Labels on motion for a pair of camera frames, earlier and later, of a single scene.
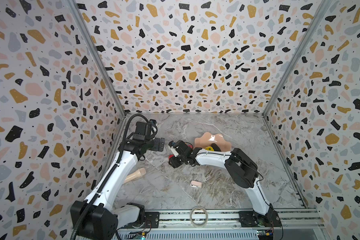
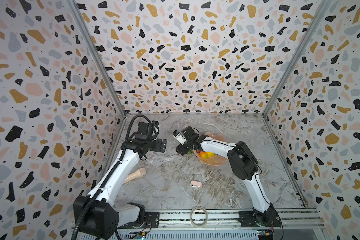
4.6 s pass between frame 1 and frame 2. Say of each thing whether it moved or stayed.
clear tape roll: stayed
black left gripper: stayed
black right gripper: moved
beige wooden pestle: stayed
